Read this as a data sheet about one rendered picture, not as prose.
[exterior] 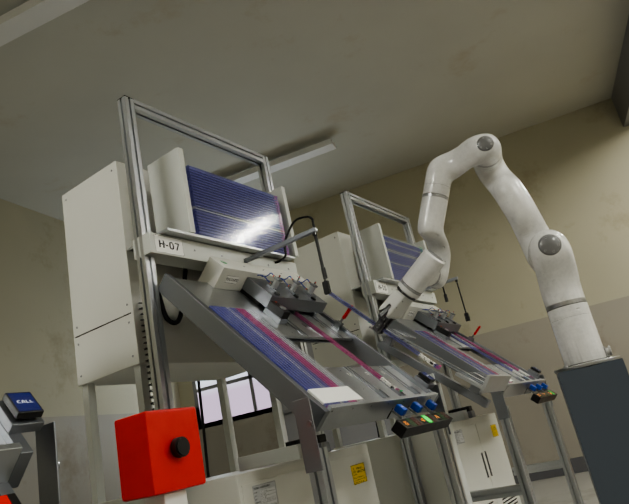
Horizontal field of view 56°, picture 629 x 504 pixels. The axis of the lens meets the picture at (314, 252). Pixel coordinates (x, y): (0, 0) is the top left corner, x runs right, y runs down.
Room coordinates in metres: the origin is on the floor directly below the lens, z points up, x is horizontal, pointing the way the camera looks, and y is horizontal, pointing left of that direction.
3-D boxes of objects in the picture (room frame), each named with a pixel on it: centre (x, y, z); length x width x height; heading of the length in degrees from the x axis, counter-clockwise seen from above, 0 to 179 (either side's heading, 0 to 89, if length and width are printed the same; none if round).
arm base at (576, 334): (1.86, -0.73, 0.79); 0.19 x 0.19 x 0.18
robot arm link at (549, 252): (1.82, -0.72, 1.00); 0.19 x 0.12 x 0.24; 165
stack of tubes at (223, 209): (2.12, 0.29, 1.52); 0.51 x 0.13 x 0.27; 149
